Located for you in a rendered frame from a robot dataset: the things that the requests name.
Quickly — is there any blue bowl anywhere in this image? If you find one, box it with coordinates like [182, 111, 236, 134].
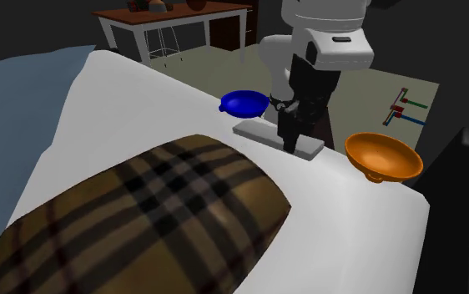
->
[218, 89, 270, 120]

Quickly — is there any white wire stool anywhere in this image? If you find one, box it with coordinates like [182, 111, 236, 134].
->
[144, 25, 184, 63]

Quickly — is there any brown plaid pillow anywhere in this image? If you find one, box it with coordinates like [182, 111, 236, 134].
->
[0, 134, 292, 294]

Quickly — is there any dark wooden cabinet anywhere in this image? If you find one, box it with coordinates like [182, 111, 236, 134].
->
[209, 3, 260, 53]

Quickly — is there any bed with white sheet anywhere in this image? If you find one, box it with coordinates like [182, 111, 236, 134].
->
[0, 44, 431, 294]

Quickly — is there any black bedside furniture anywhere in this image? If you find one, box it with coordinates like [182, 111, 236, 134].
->
[404, 126, 469, 294]

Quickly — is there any orange bowl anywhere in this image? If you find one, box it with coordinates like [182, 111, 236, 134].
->
[344, 132, 425, 184]

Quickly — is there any brown-topped white-legged table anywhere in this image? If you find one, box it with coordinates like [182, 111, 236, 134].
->
[91, 0, 249, 68]

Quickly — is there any flat grey rectangular block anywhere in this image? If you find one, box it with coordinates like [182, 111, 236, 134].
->
[232, 119, 325, 162]

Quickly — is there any red green blue stick toy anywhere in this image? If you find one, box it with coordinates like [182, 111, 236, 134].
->
[382, 86, 429, 128]

